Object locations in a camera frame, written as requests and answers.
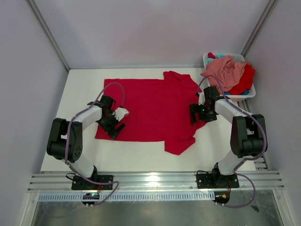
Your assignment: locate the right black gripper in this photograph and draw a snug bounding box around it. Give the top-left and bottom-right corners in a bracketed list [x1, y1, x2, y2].
[189, 102, 217, 125]

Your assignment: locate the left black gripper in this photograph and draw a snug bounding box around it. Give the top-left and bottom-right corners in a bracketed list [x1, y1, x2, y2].
[98, 110, 125, 140]

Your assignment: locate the crimson red t shirt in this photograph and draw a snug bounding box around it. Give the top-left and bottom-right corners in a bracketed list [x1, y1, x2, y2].
[104, 71, 206, 155]

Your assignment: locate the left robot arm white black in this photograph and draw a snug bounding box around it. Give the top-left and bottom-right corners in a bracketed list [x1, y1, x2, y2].
[46, 95, 129, 189]

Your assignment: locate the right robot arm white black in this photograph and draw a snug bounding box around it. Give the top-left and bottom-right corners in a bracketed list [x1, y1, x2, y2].
[189, 87, 268, 189]

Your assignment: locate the salmon pink t shirt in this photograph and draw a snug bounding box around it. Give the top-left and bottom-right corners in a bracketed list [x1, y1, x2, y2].
[200, 55, 248, 94]

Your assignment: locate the bright red t shirt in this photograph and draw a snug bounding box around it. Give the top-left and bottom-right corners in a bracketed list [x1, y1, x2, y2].
[206, 52, 256, 96]

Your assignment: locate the white plastic laundry basket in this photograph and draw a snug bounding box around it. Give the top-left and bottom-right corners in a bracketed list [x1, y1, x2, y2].
[203, 52, 256, 102]

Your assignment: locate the left controller board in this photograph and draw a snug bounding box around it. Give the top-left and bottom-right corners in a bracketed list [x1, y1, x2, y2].
[82, 192, 100, 206]

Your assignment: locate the controller board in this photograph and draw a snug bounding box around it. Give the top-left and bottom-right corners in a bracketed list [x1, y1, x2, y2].
[213, 192, 230, 205]
[82, 192, 100, 206]

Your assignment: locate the right controller board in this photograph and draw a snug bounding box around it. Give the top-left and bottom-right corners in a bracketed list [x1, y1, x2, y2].
[213, 192, 230, 205]

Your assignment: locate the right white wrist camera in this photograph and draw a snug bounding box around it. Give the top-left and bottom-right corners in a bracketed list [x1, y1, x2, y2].
[196, 92, 206, 105]

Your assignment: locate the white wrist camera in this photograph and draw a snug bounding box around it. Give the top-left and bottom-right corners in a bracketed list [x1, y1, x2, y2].
[113, 107, 129, 121]
[196, 92, 206, 105]

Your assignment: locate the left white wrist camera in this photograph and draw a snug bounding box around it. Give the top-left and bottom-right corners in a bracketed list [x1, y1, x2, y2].
[113, 107, 129, 121]

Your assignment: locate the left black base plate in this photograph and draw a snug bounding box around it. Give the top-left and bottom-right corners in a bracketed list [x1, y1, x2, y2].
[71, 175, 114, 191]

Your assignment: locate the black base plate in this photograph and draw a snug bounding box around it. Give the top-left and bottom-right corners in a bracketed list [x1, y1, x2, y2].
[71, 175, 114, 191]
[196, 170, 240, 189]

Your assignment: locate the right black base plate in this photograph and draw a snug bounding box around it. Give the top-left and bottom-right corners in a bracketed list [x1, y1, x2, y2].
[196, 170, 240, 189]

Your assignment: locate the grey slotted cable duct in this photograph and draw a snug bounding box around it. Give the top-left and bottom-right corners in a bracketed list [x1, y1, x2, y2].
[38, 190, 214, 202]

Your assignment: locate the aluminium side rail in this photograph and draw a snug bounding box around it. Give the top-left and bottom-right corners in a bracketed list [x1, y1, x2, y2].
[238, 99, 269, 171]

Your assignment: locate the aluminium front rail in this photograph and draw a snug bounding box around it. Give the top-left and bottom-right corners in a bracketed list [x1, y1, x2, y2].
[28, 171, 285, 192]

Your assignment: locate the right corner aluminium post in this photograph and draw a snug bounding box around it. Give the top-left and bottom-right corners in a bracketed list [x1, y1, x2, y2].
[240, 0, 278, 57]

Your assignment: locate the corner aluminium post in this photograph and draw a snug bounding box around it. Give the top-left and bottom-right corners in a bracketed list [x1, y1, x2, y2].
[26, 0, 70, 72]
[240, 0, 278, 57]

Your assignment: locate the left corner aluminium post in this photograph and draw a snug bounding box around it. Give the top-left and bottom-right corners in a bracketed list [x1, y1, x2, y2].
[26, 0, 70, 72]

